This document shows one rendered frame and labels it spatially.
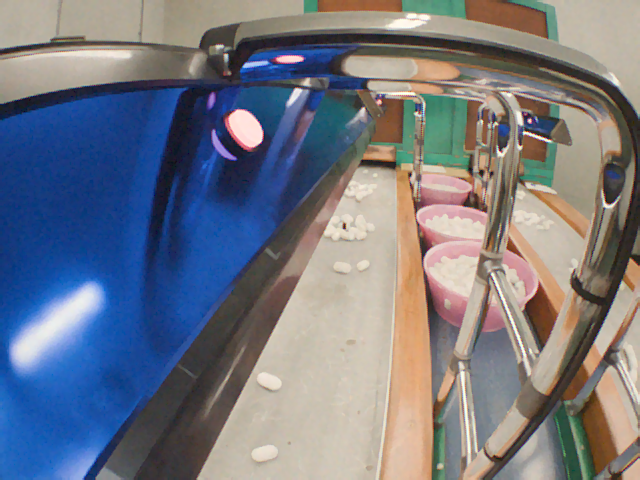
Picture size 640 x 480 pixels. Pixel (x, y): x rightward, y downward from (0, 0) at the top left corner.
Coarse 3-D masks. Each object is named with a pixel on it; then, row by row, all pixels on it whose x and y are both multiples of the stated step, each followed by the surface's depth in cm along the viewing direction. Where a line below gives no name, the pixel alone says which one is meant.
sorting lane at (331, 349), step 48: (384, 192) 122; (384, 240) 83; (336, 288) 63; (384, 288) 63; (288, 336) 51; (336, 336) 50; (384, 336) 50; (288, 384) 41; (336, 384) 41; (384, 384) 41; (240, 432) 33; (288, 432) 34; (336, 432) 34; (384, 432) 33
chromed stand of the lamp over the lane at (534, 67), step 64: (256, 64) 9; (320, 64) 9; (384, 64) 8; (448, 64) 8; (512, 64) 7; (576, 64) 6; (512, 128) 20; (512, 192) 22; (512, 320) 18; (576, 320) 10; (448, 384) 32; (512, 448) 14
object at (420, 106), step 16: (384, 96) 94; (400, 96) 93; (416, 96) 91; (416, 112) 108; (416, 128) 110; (416, 144) 112; (416, 160) 101; (416, 176) 103; (416, 192) 105; (416, 208) 107
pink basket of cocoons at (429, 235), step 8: (424, 208) 96; (432, 208) 98; (440, 208) 99; (448, 208) 99; (456, 208) 99; (464, 208) 98; (416, 216) 91; (424, 216) 96; (432, 216) 99; (440, 216) 100; (464, 216) 98; (472, 216) 96; (480, 216) 94; (424, 224) 85; (424, 232) 87; (432, 232) 82; (440, 232) 80; (424, 240) 89; (432, 240) 84; (440, 240) 81; (448, 240) 79; (456, 240) 78; (464, 240) 76; (472, 240) 76; (480, 240) 76; (456, 248) 80; (480, 248) 78; (456, 256) 81; (472, 256) 80
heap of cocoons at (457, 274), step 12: (444, 264) 72; (456, 264) 72; (468, 264) 70; (504, 264) 69; (444, 276) 67; (456, 276) 65; (468, 276) 65; (516, 276) 64; (456, 288) 61; (468, 288) 61; (516, 288) 61; (492, 300) 57
